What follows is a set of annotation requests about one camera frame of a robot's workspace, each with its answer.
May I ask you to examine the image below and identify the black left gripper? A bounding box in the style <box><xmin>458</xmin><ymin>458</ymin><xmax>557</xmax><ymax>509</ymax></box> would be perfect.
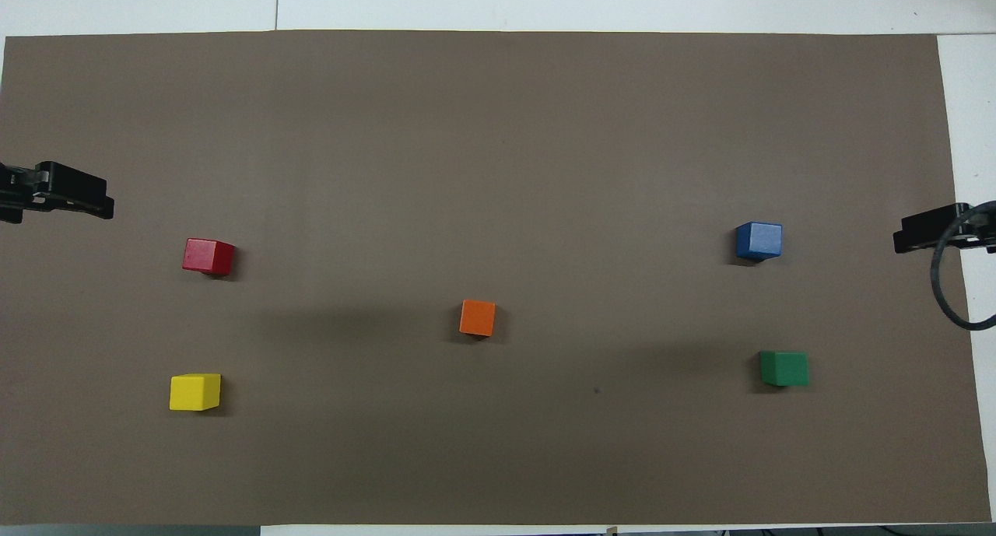
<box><xmin>0</xmin><ymin>161</ymin><xmax>115</xmax><ymax>224</ymax></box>

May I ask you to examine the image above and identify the yellow wooden block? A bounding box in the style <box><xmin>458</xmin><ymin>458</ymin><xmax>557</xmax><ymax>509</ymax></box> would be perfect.
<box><xmin>169</xmin><ymin>373</ymin><xmax>222</xmax><ymax>412</ymax></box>

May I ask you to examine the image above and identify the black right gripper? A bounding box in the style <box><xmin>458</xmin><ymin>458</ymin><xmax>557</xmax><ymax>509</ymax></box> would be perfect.
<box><xmin>893</xmin><ymin>202</ymin><xmax>996</xmax><ymax>254</ymax></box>

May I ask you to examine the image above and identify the orange wooden block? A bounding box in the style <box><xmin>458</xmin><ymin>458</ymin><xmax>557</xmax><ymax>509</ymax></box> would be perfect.
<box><xmin>459</xmin><ymin>300</ymin><xmax>496</xmax><ymax>338</ymax></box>

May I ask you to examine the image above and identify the blue wooden block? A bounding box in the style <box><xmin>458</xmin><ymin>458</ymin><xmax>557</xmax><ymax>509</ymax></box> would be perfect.
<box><xmin>735</xmin><ymin>222</ymin><xmax>784</xmax><ymax>261</ymax></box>

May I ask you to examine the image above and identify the brown table mat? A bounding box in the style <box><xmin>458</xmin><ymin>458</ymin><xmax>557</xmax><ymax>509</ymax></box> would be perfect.
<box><xmin>0</xmin><ymin>30</ymin><xmax>992</xmax><ymax>527</ymax></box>

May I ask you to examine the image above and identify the red wooden block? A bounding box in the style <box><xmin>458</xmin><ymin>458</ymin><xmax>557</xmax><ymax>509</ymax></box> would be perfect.
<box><xmin>182</xmin><ymin>238</ymin><xmax>236</xmax><ymax>277</ymax></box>

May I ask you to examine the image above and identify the green wooden block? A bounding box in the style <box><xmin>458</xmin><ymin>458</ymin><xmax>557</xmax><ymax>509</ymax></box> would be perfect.
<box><xmin>759</xmin><ymin>351</ymin><xmax>809</xmax><ymax>387</ymax></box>

